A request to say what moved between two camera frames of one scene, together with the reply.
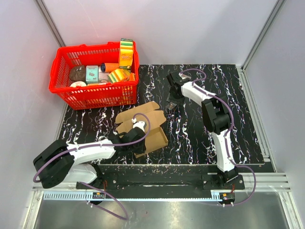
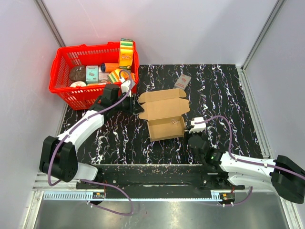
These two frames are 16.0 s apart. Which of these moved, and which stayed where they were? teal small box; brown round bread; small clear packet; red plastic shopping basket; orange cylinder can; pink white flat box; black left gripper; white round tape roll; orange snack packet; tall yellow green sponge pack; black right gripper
Moved: black left gripper; small clear packet; black right gripper
Stayed: red plastic shopping basket; tall yellow green sponge pack; orange cylinder can; orange snack packet; pink white flat box; white round tape roll; brown round bread; teal small box
